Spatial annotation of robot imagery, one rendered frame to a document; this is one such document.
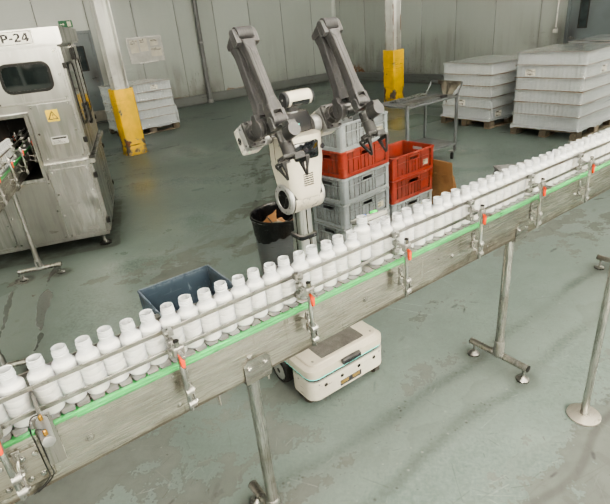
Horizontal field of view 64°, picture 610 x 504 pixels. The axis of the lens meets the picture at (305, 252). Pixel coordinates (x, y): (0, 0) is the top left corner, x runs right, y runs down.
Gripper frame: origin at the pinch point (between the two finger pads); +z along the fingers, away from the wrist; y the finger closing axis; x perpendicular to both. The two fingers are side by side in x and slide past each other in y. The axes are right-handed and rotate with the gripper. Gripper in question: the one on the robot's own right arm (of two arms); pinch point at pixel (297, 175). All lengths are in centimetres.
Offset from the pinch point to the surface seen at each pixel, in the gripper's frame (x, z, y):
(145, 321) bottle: -33, 32, -83
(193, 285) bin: 32, 29, -48
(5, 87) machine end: 283, -176, -67
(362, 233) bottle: -32.1, 30.5, -2.2
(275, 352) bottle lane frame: -23, 58, -46
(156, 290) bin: 30, 25, -63
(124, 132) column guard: 668, -242, 116
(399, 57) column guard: 600, -272, 723
